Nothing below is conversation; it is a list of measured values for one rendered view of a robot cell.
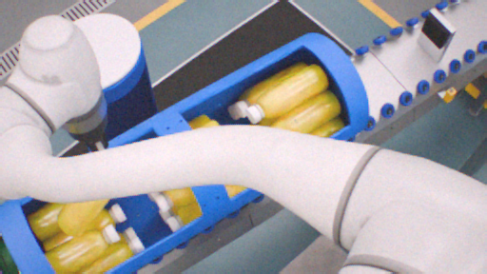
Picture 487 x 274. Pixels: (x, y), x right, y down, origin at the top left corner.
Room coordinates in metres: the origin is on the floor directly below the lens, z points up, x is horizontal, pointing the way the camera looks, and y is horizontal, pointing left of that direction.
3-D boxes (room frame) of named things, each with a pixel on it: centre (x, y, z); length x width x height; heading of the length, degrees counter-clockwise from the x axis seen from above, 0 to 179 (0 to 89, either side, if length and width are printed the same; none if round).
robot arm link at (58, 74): (0.41, 0.27, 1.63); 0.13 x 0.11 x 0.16; 147
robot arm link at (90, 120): (0.42, 0.26, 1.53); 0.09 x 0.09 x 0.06
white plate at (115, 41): (0.90, 0.44, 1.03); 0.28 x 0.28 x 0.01
